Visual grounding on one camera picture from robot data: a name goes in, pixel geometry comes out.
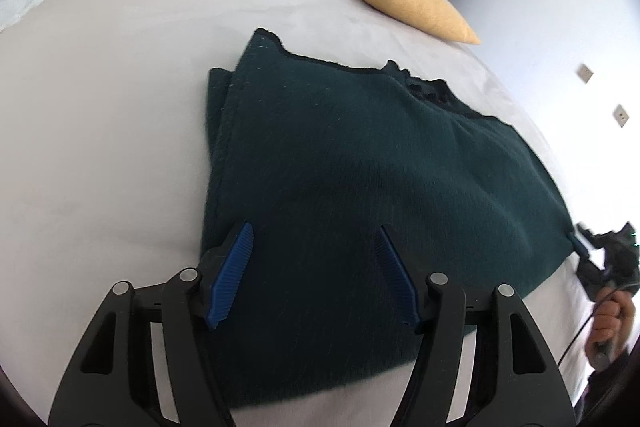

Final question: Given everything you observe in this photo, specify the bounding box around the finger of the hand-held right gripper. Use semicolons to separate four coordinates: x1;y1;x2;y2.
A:
567;222;601;259

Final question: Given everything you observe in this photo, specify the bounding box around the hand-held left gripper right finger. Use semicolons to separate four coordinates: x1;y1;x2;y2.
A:
374;224;578;427

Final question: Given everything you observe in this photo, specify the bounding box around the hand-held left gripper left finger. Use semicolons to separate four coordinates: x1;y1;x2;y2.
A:
47;221;256;427

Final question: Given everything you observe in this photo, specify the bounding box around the dark green sweater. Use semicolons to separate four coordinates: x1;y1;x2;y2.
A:
200;27;577;409

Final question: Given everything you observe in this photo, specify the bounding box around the person's right forearm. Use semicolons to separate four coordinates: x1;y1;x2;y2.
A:
575;364;626;427

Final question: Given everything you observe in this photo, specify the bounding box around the person's right hand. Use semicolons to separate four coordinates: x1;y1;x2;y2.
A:
585;289;635;370

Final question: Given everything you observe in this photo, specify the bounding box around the bed with light grey sheet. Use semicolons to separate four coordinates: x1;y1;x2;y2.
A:
0;0;601;427

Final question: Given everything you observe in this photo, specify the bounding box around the yellow cushion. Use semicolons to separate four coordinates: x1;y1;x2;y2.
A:
326;0;482;46

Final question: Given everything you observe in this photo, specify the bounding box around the black cable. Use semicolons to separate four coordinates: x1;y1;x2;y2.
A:
556;286;625;369

